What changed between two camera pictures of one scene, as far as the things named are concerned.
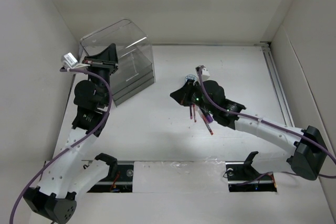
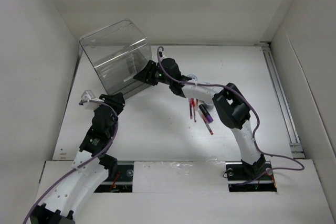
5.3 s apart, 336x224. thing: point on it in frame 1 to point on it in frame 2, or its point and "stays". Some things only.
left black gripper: x=107 y=60 to x=115 y=100
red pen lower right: x=207 y=124 stays
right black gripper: x=181 y=95 to x=146 y=75
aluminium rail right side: x=277 y=84 stays
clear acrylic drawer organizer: x=134 y=51 stays
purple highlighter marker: x=209 y=118 stays
